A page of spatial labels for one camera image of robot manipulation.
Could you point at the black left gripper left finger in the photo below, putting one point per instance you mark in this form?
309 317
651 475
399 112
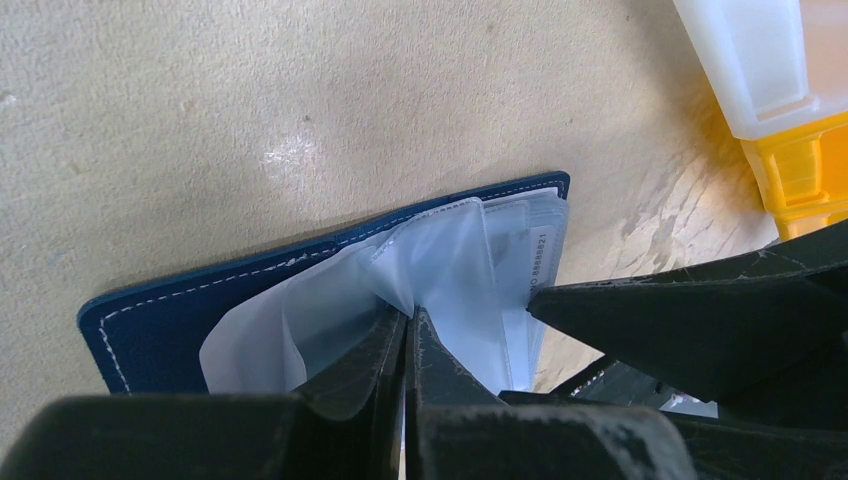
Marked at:
348 424

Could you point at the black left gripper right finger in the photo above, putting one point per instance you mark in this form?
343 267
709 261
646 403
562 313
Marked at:
457 429

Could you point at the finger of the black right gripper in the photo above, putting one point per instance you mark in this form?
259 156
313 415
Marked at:
762 334

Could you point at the white card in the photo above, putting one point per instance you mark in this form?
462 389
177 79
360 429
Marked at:
522 264

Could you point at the yellow plastic bin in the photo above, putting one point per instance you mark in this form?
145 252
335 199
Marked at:
801 174

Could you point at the white plastic bin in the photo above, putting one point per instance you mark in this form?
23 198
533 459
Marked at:
773 65

